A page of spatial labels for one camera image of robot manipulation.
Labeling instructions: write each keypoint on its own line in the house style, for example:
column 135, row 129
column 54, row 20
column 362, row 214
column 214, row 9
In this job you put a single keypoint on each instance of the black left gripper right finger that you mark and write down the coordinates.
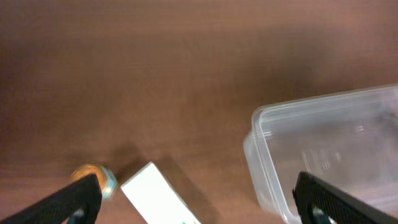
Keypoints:
column 318, row 201

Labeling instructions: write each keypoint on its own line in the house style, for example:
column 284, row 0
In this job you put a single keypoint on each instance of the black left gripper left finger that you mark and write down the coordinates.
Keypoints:
column 79, row 202

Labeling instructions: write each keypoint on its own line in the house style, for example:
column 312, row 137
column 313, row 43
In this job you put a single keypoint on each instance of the clear plastic container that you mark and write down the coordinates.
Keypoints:
column 348, row 140

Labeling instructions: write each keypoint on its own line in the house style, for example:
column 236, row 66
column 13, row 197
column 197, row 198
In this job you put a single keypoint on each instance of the white Panadol medicine box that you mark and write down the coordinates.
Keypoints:
column 155, row 199

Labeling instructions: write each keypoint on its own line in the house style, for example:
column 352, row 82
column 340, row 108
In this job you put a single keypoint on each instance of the small jar with gold lid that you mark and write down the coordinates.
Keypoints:
column 106, row 179

